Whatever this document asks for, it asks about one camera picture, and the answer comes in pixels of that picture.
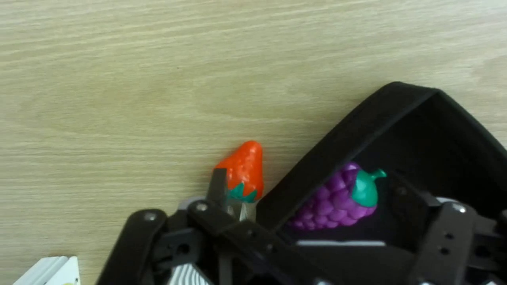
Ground white book with yellow picture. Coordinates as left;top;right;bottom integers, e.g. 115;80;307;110
12;255;84;285

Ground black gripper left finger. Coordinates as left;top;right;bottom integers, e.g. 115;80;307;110
96;167;298;285

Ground red strawberry toy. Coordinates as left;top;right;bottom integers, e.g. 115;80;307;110
214;140;266;205

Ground purple grape toy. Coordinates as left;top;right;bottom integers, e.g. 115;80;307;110
288;160;388;233

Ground black fabric box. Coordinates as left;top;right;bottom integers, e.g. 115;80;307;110
255;81;507;285

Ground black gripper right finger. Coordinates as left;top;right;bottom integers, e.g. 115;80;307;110
393;184;507;285

